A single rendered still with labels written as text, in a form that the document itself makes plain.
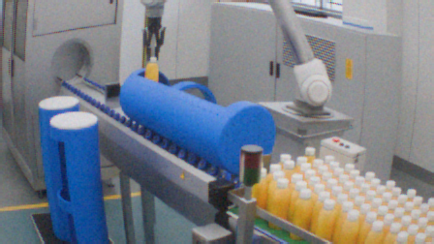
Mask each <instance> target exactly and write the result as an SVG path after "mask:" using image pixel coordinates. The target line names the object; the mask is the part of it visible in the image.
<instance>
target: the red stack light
mask: <svg viewBox="0 0 434 244"><path fill-rule="evenodd" d="M239 164H240V165H241V166H242V167H243V168H260V167H261V166H262V165H263V152H262V153H261V154H258V155H248V154H244V153H242V152H241V151H240V157H239Z"/></svg>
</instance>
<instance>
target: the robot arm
mask: <svg viewBox="0 0 434 244"><path fill-rule="evenodd" d="M140 1H141V3H142V4H143V6H145V7H146V15H148V17H147V27H146V28H144V29H141V31H142V33H143V35H142V43H143V47H145V48H146V54H147V57H146V61H148V62H150V54H151V49H152V48H151V47H150V44H151V39H152V35H153V34H155V39H156V46H154V53H155V58H157V61H158V58H159V53H160V47H161V46H163V45H164V37H165V30H166V29H167V27H164V26H162V25H161V22H162V18H163V17H162V16H161V15H163V14H164V3H165V2H167V1H168V0H140ZM267 1H268V3H269V5H270V7H271V10H272V11H273V13H274V15H275V17H276V20H277V22H278V24H279V27H280V28H281V31H282V34H283V36H284V37H285V39H286V41H287V43H288V46H289V48H290V50H291V53H292V55H293V58H294V61H295V63H296V65H294V75H295V78H296V90H295V99H294V103H293V104H291V105H286V108H289V109H292V110H295V111H296V112H299V113H301V114H303V115H308V116H310V115H330V112H329V111H326V110H325V108H324V104H325V103H327V102H328V100H329V98H331V96H332V95H331V92H332V86H331V84H330V81H329V80H328V77H327V74H326V67H325V65H324V63H323V61H322V60H319V59H317V58H315V56H314V54H313V52H312V49H311V47H310V45H309V43H308V40H307V38H306V37H305V35H304V33H303V31H302V28H301V26H300V24H299V21H298V19H297V17H296V15H295V11H294V9H293V6H292V4H291V2H290V0H267ZM160 29H161V37H160V32H159V31H160ZM146 31H148V39H147V33H146ZM159 38H160V39H159Z"/></svg>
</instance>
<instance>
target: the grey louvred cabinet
mask: <svg viewBox="0 0 434 244"><path fill-rule="evenodd" d="M295 15H296V17H297V19H298V21H299V24H300V26H301V28H302V31H303V33H304V35H305V37H306V38H307V40H308V43H309V45H310V47H311V49H312V52H313V54H314V56H315V58H317V59H319V60H322V61H323V63H324V65H325V69H326V74H327V77H328V80H329V81H330V84H331V86H332V92H331V95H332V96H331V98H329V100H328V102H327V103H325V104H324V107H327V108H329V109H332V110H334V111H337V112H339V113H342V114H344V115H346V116H351V117H353V118H354V119H355V121H350V126H351V125H353V126H352V127H354V128H353V129H349V130H346V131H345V132H344V133H343V136H342V137H338V138H341V139H343V140H346V141H348V142H350V143H353V144H355V145H359V146H361V147H363V148H365V149H366V153H365V162H364V169H363V171H362V172H360V173H359V176H362V177H364V178H365V174H366V172H372V173H375V174H374V178H377V179H379V180H380V185H382V186H384V187H385V186H386V184H387V181H389V177H390V172H391V167H392V160H393V153H394V144H395V139H396V133H397V121H398V115H399V105H400V93H401V90H400V88H401V77H402V75H401V71H402V50H403V49H402V46H403V44H402V40H403V39H402V36H397V35H395V34H391V33H387V32H386V31H382V30H377V29H375V28H373V31H366V30H361V29H357V28H355V27H348V26H346V25H343V21H342V20H340V19H334V18H333V17H328V18H318V17H310V16H307V15H299V14H295ZM295 65H296V63H295V61H294V58H293V55H292V53H291V50H290V48H289V46H288V43H287V41H286V39H285V37H284V36H283V34H282V31H281V28H280V27H279V24H278V22H277V20H276V17H275V15H274V13H273V11H272V10H271V7H270V5H266V4H258V3H239V2H212V4H211V10H210V40H209V72H208V89H209V90H210V91H211V92H212V94H213V95H214V97H215V99H216V102H217V105H218V106H220V107H228V106H230V105H232V104H234V103H237V102H250V103H253V104H255V103H276V102H293V101H294V99H295V90H296V78H295V73H294V67H295Z"/></svg>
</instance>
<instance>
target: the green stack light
mask: <svg viewBox="0 0 434 244"><path fill-rule="evenodd" d="M262 168H263V166H261V167H260V168H243V167H242V166H241V165H239V177H238V181H239V182H240V183H241V184H243V185H244V184H248V185H255V184H258V183H259V182H260V181H261V179H262Z"/></svg>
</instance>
